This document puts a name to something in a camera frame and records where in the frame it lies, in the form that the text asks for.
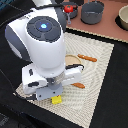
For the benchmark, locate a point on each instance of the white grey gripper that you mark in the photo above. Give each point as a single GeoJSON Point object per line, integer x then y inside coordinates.
{"type": "Point", "coordinates": [40, 88]}

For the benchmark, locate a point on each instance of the yellow butter box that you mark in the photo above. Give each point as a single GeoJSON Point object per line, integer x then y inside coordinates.
{"type": "Point", "coordinates": [56, 99]}

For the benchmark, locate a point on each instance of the red tomato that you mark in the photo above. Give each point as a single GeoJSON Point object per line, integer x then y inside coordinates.
{"type": "Point", "coordinates": [68, 9]}

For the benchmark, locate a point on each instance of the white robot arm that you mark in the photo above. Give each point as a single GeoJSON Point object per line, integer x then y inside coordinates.
{"type": "Point", "coordinates": [38, 37]}

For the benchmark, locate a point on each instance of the round beige plate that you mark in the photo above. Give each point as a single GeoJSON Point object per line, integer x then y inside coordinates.
{"type": "Point", "coordinates": [73, 61]}

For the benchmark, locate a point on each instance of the woven white placemat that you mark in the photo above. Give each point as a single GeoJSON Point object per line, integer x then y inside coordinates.
{"type": "Point", "coordinates": [77, 106]}

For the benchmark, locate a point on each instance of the pink wooden board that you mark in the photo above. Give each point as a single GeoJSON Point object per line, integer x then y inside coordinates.
{"type": "Point", "coordinates": [107, 27]}

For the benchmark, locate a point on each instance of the grey cooking pot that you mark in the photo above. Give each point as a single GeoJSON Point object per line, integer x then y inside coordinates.
{"type": "Point", "coordinates": [91, 12]}

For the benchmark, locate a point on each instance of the beige bowl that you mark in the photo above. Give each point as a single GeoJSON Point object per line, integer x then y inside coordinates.
{"type": "Point", "coordinates": [123, 14]}

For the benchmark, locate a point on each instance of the wooden handled fork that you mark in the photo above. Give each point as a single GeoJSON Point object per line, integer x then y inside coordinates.
{"type": "Point", "coordinates": [79, 85]}

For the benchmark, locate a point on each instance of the wooden handled knife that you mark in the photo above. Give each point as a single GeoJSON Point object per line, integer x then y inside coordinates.
{"type": "Point", "coordinates": [87, 58]}

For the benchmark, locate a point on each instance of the grey saucepan with handle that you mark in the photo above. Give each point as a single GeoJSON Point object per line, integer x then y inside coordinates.
{"type": "Point", "coordinates": [71, 15]}

